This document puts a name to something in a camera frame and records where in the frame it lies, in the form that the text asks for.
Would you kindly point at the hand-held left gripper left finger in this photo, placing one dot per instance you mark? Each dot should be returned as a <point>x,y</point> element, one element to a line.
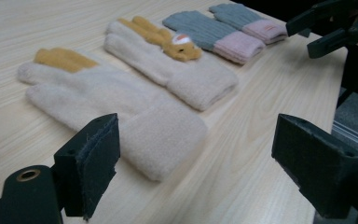
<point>87,161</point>

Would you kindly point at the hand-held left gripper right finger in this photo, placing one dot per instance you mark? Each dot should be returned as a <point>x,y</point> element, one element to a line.
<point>320,168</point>

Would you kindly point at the beige glove with fox toy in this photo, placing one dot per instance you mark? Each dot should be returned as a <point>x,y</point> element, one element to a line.
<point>192,81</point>

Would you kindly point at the metal floor rail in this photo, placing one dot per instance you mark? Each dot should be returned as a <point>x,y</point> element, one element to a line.
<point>357,135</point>

